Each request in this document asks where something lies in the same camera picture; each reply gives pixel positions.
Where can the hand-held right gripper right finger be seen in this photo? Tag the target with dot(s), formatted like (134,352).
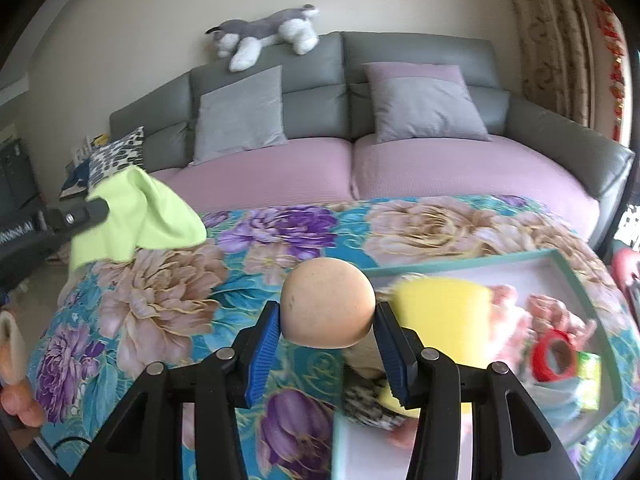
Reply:
(392,355)

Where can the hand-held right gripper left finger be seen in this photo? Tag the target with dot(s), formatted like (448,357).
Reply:
(260,355)

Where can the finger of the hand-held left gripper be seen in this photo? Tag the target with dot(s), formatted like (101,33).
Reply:
(75,217)

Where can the black white spotted cloth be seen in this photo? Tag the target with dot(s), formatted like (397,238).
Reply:
(365,400)

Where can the light green cloth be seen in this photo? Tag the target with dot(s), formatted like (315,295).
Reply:
(150,210)

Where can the beige soft ball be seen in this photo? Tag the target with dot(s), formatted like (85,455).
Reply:
(325,300)

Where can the pink fluffy toy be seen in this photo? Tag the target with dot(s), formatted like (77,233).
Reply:
(505,310)

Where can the red tape roll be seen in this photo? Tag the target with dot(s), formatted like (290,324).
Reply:
(542,355)

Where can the pink lace cloth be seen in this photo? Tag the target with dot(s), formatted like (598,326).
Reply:
(555,310)

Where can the blue face mask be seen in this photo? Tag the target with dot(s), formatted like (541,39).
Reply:
(555,400)

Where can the teal-rimmed white tray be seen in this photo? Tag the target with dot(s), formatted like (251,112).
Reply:
(540,272)

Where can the green tissue packet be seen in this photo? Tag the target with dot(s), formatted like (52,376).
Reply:
(590,380)

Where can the peach soft toy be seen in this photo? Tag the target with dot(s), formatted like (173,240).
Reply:
(20,402)

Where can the black white patterned cushion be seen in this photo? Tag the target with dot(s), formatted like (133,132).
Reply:
(117,152)

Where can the floral blanket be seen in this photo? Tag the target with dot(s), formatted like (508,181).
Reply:
(165,300)

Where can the red plastic stool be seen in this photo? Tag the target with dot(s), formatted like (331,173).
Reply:
(625,265)

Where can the grey and purple cushion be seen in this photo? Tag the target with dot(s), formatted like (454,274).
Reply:
(425,105)

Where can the grey white plush dog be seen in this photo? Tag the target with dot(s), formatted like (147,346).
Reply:
(260,30)

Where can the grey sofa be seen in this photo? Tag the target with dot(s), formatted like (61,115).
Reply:
(310,70)

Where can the red hanging decoration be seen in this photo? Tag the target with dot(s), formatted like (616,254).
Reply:
(617,90)

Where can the beige patterned curtain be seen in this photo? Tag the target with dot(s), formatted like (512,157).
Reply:
(550,35)

